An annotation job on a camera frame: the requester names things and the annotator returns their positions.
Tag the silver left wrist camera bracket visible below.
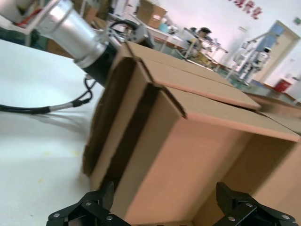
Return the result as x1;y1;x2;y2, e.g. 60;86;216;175
107;22;155;49

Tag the cream door blue window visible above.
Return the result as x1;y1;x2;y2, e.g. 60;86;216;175
255;20;301;91

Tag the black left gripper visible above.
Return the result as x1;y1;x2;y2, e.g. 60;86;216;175
81;43;118;89

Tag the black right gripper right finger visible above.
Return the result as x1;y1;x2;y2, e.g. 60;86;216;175
216;181;297;226

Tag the black cable silver sleeve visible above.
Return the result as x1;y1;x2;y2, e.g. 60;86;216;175
0;75;95;116

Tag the grey metal rack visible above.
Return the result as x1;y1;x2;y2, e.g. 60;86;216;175
183;27;230;71

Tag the cardboard carton with label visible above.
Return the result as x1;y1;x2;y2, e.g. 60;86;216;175
135;0;168;28

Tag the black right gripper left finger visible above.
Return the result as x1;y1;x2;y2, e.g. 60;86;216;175
47;181;129;226

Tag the brown cardboard box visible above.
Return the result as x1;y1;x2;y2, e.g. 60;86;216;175
110;82;301;226
90;58;301;189
81;41;238;176

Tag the red bin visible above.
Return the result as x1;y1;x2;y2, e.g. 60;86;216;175
274;79;293;94

